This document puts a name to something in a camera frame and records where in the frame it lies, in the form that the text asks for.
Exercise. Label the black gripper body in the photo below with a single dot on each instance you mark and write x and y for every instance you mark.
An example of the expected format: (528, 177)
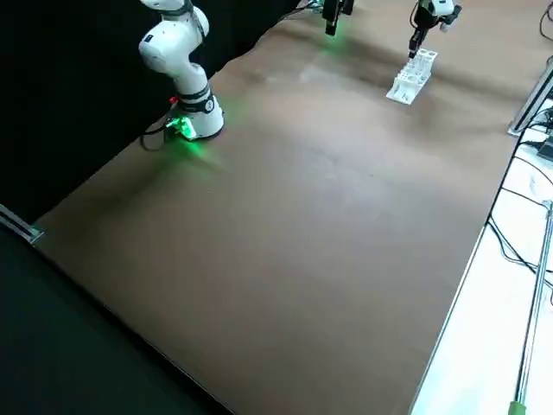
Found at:
(422, 15)

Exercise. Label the black desk device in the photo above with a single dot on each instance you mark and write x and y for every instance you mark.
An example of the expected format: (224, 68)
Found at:
(546, 150)

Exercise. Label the white test tube rack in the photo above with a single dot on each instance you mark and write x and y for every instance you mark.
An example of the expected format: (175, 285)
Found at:
(404, 88)

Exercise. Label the aluminium frame post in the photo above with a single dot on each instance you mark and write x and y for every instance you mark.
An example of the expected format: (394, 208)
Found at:
(529, 104)
(26, 229)

